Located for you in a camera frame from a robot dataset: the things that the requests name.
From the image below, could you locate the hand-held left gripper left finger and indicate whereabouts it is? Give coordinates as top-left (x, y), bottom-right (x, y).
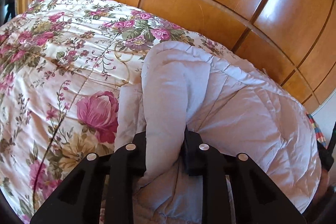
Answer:
top-left (30, 132), bottom-right (147, 224)

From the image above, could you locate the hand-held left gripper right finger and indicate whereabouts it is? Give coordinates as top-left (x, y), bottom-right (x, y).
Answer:
top-left (181, 125), bottom-right (307, 224)

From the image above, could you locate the white quilted puffer jacket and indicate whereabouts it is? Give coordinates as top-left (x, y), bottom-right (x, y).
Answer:
top-left (115, 40), bottom-right (323, 224)

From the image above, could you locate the person's right forearm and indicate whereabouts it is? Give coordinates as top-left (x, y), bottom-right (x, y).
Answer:
top-left (310, 171), bottom-right (336, 217)

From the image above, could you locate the multicoloured checked pillow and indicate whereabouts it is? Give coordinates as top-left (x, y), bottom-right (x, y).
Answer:
top-left (305, 113), bottom-right (328, 149)

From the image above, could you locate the floral quilted bedspread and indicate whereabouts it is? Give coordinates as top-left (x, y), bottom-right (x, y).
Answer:
top-left (0, 0), bottom-right (237, 224)

